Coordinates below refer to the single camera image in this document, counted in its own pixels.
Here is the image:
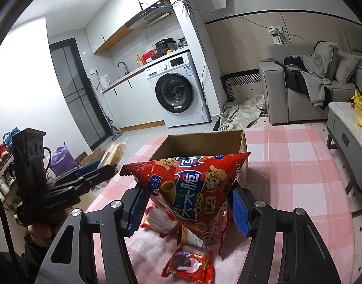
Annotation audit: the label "white base cabinets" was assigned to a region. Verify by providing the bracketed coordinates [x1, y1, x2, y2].
[102, 71, 165, 132]

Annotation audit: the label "red box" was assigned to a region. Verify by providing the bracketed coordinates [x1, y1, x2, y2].
[142, 50, 158, 63]

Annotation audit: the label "grey coffee table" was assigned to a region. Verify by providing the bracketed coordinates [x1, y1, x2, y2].
[327, 102, 362, 196]

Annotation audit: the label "white wall power strip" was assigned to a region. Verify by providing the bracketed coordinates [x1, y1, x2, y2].
[268, 27, 285, 45]

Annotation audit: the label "purple plastic bag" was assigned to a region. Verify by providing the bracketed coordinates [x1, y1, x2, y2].
[49, 143, 79, 176]

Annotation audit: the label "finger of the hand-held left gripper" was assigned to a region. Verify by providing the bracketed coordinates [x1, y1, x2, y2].
[51, 165, 116, 196]
[48, 160, 102, 185]

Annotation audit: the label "pink checkered tablecloth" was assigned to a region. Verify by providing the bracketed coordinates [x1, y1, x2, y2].
[80, 124, 356, 284]

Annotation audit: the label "small white red packet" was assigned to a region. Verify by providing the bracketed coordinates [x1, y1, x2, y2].
[140, 205, 183, 238]

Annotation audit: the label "brown cardboard box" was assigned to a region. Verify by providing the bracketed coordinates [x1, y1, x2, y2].
[149, 129, 250, 188]

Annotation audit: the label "white washing machine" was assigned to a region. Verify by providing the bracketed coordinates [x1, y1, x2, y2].
[145, 52, 211, 128]

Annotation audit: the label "red cookie packet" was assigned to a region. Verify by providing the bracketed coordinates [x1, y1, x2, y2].
[161, 250, 214, 284]

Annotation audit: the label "person's left hand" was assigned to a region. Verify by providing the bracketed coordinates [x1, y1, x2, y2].
[27, 220, 56, 244]

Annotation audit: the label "white electric kettle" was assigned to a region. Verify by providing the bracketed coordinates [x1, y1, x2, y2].
[97, 74, 110, 91]

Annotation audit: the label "blue shoes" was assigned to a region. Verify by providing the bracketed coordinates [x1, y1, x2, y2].
[4, 128, 20, 148]

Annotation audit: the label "clear biscuit stick packet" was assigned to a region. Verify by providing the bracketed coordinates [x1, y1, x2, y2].
[180, 224, 209, 248]

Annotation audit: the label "white crumpled cloth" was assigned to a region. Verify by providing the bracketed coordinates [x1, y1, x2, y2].
[213, 95, 266, 132]

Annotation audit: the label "clear bag of yellow goods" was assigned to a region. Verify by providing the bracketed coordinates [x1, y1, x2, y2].
[99, 142, 126, 168]

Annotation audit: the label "black white patterned bin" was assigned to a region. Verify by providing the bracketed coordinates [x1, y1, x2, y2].
[221, 70, 262, 101]

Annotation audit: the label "small floor cardboard box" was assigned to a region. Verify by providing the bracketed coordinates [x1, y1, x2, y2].
[74, 148, 106, 169]

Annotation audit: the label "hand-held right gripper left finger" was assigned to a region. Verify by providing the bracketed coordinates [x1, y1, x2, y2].
[39, 187, 152, 284]

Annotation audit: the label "person's left forearm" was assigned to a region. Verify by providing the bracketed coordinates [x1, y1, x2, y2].
[0, 234, 53, 284]

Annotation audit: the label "black framed glass door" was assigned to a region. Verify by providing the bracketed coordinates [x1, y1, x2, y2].
[49, 38, 108, 151]

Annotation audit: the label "white wall cabinets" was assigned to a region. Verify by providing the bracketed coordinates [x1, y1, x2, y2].
[85, 0, 172, 54]

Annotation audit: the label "grey pillow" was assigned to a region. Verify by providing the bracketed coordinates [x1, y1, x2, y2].
[335, 50, 362, 85]

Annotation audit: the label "grey clothes pile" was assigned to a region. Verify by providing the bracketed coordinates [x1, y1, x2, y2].
[283, 42, 338, 108]

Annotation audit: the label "steel range hood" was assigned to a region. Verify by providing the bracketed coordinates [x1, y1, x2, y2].
[127, 0, 174, 30]

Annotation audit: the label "grey sofa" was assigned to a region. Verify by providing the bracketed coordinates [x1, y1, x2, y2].
[258, 40, 362, 125]

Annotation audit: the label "red chips bag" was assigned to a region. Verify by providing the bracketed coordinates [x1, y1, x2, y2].
[119, 152, 252, 246]

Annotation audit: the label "black pressure cooker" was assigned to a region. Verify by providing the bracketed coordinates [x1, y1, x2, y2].
[155, 38, 178, 57]

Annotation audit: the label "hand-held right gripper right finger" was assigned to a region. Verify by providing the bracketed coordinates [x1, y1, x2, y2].
[227, 180, 342, 284]

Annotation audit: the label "stick vacuum cleaner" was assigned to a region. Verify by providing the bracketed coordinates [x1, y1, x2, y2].
[103, 114, 124, 141]

